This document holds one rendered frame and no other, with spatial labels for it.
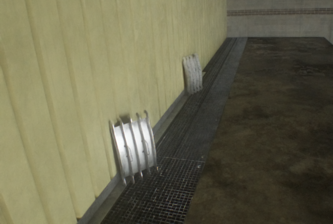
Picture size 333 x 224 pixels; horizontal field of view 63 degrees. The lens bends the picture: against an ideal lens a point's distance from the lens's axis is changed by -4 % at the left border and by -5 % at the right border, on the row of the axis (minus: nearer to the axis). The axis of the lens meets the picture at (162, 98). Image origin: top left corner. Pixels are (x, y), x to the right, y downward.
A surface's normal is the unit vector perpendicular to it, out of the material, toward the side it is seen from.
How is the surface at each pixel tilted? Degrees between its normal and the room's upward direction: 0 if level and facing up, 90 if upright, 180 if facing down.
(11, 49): 90
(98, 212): 0
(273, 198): 0
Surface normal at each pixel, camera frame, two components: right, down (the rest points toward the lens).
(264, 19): -0.33, 0.36
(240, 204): -0.07, -0.93
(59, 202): 0.94, 0.04
